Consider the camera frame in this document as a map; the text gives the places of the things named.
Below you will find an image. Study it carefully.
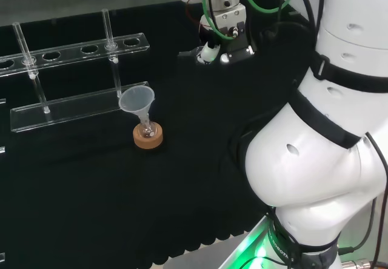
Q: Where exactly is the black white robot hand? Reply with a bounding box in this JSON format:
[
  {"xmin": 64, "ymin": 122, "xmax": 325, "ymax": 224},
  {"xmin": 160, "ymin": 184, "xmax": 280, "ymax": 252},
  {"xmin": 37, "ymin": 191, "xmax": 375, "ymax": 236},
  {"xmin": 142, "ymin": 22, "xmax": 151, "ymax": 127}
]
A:
[{"xmin": 198, "ymin": 4, "xmax": 257, "ymax": 65}]

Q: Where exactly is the clear glass weighing funnel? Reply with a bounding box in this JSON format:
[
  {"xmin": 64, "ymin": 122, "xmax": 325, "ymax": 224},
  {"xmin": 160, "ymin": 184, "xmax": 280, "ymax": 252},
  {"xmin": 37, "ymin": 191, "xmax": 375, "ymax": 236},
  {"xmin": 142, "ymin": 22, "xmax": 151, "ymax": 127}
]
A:
[{"xmin": 178, "ymin": 43, "xmax": 219, "ymax": 65}]

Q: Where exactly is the translucent plastic funnel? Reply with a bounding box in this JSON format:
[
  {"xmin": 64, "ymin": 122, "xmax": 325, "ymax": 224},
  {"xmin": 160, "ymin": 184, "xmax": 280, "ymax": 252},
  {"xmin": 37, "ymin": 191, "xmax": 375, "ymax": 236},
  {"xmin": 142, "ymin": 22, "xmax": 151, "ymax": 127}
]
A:
[{"xmin": 118, "ymin": 87, "xmax": 156, "ymax": 125}]

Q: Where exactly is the small round-bottom glass flask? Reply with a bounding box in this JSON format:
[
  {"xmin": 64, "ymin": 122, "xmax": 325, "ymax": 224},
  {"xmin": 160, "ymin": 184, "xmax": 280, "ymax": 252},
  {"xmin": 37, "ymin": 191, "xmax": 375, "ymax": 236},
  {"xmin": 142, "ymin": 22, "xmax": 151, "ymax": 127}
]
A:
[{"xmin": 139, "ymin": 116, "xmax": 156, "ymax": 139}]

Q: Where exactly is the clear acrylic funnel stand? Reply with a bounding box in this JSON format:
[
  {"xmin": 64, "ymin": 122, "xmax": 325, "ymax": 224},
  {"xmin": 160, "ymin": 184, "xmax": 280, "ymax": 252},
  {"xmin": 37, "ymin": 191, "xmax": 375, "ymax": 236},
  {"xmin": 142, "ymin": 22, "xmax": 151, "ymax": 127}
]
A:
[{"xmin": 0, "ymin": 8, "xmax": 151, "ymax": 134}]

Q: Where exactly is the black cloth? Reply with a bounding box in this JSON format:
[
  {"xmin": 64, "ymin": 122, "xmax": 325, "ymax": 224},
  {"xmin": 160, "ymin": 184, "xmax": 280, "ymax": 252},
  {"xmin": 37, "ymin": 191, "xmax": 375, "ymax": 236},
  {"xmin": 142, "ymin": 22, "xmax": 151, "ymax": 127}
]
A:
[{"xmin": 0, "ymin": 0, "xmax": 319, "ymax": 266}]

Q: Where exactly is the cork ring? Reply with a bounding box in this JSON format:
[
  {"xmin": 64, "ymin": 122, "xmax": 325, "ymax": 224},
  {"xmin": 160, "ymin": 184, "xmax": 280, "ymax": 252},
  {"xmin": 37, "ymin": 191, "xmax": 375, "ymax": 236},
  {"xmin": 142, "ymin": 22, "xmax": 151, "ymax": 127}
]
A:
[{"xmin": 133, "ymin": 122, "xmax": 164, "ymax": 150}]

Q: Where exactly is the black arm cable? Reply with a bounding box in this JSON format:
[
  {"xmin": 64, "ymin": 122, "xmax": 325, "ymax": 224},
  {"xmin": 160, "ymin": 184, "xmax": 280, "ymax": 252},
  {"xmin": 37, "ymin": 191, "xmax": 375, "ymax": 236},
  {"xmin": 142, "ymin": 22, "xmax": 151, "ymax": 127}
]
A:
[{"xmin": 364, "ymin": 131, "xmax": 388, "ymax": 269}]

